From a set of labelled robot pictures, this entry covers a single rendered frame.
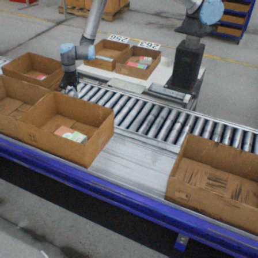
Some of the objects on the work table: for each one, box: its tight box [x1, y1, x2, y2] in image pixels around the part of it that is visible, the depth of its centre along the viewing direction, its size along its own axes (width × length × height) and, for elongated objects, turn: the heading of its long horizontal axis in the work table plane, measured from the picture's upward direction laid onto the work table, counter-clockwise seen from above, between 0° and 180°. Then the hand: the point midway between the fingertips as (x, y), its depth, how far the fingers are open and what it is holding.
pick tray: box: [116, 45, 162, 81], centre depth 229 cm, size 28×38×10 cm
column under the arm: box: [164, 39, 206, 96], centre depth 202 cm, size 26×26×33 cm
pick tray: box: [83, 39, 130, 72], centre depth 238 cm, size 28×38×10 cm
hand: (70, 95), depth 187 cm, fingers open, 10 cm apart
